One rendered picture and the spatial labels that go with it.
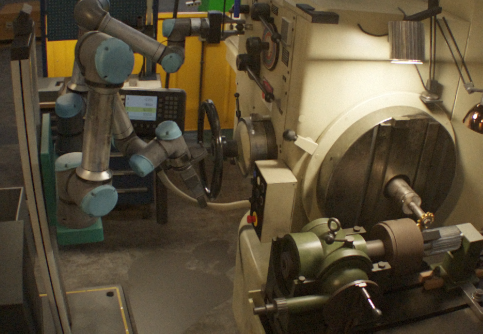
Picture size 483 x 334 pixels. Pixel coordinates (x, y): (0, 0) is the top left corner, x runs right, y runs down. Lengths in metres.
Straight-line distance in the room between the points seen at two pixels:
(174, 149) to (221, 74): 2.98
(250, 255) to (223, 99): 2.37
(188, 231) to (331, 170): 2.11
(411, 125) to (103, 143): 1.00
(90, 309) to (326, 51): 1.73
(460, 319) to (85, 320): 1.74
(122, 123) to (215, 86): 3.02
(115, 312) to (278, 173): 1.27
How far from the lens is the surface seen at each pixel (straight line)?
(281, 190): 1.73
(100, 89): 1.44
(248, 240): 2.69
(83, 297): 2.77
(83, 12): 2.01
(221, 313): 3.12
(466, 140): 2.16
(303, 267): 1.52
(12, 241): 2.35
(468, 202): 2.37
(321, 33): 1.65
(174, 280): 3.32
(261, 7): 1.94
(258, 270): 2.51
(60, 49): 4.45
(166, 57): 1.96
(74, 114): 2.12
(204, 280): 3.33
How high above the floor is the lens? 2.22
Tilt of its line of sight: 29 degrees down
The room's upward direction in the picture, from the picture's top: 5 degrees clockwise
